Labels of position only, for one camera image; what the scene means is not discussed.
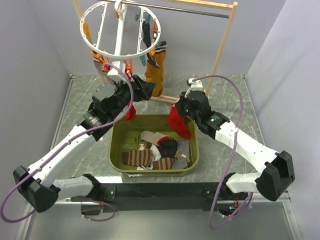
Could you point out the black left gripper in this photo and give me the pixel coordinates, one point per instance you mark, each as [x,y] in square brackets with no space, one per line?
[145,90]

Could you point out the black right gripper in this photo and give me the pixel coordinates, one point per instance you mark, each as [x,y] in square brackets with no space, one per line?
[180,104]

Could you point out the red santa sock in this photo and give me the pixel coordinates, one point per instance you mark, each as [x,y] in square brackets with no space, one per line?
[177,123]

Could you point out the white round clip hanger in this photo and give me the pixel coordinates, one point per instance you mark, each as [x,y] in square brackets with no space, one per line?
[120,7]

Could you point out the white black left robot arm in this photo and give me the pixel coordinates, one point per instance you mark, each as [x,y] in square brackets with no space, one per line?
[40,185]

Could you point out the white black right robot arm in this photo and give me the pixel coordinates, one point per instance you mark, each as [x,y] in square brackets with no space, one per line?
[274,170]

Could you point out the mustard yellow sock pair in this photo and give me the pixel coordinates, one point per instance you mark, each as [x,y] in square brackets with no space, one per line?
[155,73]

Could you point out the grey sock in basket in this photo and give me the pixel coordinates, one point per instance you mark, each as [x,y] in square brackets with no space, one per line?
[182,156]

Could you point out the beige sock in basket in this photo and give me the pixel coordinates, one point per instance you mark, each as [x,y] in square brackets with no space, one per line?
[154,137]

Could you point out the black sock in basket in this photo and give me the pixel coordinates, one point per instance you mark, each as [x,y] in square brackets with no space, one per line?
[168,148]

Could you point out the olive green plastic basket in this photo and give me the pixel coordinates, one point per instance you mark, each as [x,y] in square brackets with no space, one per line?
[126,136]

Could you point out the grey-brown striped sock pair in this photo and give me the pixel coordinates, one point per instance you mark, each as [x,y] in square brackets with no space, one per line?
[101,72]

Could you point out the navy hanging sock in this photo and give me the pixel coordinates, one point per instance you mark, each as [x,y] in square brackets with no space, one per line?
[146,34]

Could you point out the brown striped sock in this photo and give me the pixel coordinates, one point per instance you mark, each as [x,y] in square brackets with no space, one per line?
[137,158]
[165,163]

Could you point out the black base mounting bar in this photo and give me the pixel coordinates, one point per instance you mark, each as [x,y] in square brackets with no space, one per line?
[158,196]

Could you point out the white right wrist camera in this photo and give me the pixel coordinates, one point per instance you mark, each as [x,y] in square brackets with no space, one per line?
[194,85]

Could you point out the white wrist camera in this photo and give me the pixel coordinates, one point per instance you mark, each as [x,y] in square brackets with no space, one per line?
[194,85]
[112,76]

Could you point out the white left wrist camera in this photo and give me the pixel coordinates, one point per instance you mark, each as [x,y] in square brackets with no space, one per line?
[112,76]

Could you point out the aluminium rail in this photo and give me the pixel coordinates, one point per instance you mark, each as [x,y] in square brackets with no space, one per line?
[256,198]

